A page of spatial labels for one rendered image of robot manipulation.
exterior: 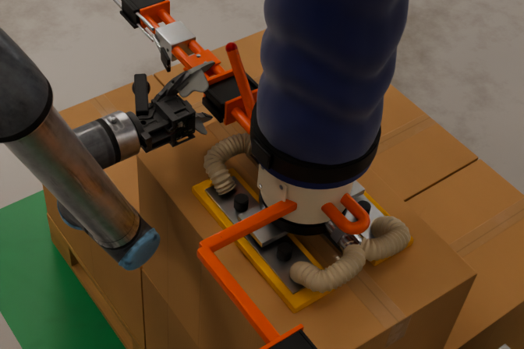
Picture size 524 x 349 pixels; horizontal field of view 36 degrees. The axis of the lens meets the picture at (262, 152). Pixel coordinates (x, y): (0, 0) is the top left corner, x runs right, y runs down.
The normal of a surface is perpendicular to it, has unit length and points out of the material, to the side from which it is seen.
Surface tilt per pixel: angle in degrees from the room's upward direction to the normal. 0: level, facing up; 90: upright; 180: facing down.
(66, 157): 89
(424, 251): 0
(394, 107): 0
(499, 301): 0
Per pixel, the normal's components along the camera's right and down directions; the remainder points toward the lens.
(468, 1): 0.07, -0.69
